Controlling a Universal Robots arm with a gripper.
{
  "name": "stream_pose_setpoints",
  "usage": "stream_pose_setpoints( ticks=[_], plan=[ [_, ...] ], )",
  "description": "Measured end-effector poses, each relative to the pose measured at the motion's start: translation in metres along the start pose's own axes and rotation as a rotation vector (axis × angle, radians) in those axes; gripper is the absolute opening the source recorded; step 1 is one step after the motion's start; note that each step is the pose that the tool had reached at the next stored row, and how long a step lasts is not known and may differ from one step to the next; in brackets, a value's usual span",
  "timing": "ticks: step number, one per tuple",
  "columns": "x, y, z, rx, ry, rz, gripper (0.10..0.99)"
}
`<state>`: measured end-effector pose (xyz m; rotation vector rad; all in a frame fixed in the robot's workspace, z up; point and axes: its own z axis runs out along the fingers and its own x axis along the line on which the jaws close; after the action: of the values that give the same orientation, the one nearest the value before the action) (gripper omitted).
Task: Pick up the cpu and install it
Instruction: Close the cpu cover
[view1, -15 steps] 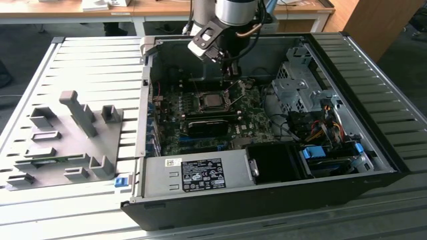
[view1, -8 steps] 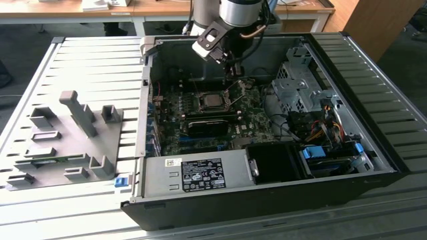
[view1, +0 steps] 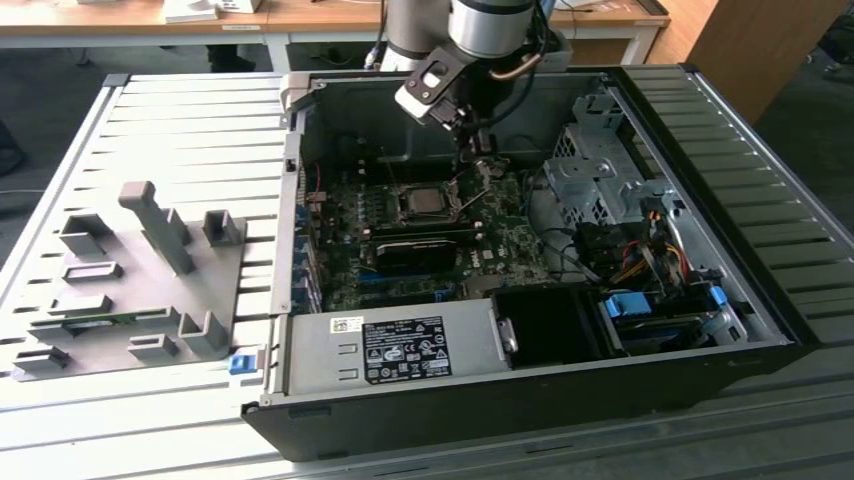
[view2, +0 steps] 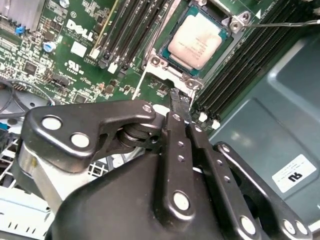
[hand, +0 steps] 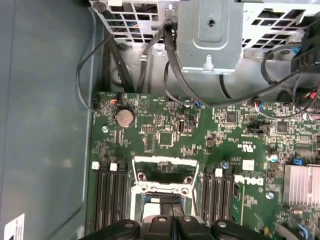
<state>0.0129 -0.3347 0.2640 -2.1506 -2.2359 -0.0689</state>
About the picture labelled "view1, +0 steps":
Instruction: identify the blue disk carrier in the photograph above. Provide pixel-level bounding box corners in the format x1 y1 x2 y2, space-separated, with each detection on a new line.
597 292 652 319

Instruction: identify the silver square CPU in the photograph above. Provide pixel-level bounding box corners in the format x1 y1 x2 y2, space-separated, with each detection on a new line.
398 188 454 217

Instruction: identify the green RAM stick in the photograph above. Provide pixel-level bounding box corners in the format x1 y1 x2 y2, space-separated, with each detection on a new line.
62 313 138 331

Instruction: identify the black RAM slot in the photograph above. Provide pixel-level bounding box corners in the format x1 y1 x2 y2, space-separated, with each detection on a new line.
369 225 472 244

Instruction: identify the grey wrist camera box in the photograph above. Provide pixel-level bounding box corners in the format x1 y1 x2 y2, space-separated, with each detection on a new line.
392 47 481 124

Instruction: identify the grey case release handle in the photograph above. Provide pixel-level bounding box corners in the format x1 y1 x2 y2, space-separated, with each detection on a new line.
277 72 316 129

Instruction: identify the wooden desk white frame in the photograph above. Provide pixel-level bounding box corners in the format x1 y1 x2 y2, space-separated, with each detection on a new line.
265 0 672 66
0 0 292 69

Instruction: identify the dark floor object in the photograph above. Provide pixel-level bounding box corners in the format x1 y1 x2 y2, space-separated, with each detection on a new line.
0 119 27 176

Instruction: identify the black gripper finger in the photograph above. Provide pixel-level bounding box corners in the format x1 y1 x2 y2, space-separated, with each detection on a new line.
457 119 499 162

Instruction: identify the black wire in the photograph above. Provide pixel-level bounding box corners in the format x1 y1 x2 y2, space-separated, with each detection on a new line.
532 227 601 281

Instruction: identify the black cable brown plug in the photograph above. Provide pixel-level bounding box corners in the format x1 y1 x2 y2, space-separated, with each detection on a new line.
488 49 543 82

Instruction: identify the green motherboard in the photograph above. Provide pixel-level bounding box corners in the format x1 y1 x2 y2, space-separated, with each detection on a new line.
302 154 555 314

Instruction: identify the black graphics card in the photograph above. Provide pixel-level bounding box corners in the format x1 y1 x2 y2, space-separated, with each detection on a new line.
370 238 461 275

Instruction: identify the black chair base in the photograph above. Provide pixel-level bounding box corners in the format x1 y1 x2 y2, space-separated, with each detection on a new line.
206 43 258 74

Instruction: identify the thin arm cable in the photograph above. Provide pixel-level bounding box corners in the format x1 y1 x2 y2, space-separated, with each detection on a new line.
362 0 392 71

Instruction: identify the grey power supply with label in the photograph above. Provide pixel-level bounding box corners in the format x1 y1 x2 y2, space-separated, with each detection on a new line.
282 299 516 396

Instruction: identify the metal socket cover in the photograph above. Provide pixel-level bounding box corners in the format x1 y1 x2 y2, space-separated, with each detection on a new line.
452 159 496 211

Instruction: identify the yellow red wire bundle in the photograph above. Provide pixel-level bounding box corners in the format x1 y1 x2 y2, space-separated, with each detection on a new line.
619 239 688 286

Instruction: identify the dark chair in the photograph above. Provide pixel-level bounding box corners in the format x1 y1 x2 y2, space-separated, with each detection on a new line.
816 14 854 81

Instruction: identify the grey plastic parts rack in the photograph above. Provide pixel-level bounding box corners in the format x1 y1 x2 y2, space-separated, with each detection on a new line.
10 180 249 384

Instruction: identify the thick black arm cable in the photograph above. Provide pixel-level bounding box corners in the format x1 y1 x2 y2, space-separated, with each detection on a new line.
492 0 556 126

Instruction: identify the wooden cabinet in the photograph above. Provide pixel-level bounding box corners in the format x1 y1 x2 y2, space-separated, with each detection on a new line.
643 0 839 126

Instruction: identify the white box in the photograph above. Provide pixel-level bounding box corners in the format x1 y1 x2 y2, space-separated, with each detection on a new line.
164 0 221 24

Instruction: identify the thin metal locking lever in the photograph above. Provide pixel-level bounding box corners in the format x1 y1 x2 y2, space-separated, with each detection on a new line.
376 147 402 192

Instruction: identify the CPU socket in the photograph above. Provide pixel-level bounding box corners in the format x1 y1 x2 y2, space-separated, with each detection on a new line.
392 182 465 224

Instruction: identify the silver metal drive cage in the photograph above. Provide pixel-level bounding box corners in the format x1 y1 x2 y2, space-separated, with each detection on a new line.
539 79 688 226

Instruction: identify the black open PC case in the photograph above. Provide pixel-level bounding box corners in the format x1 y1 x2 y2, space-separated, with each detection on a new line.
238 63 821 464

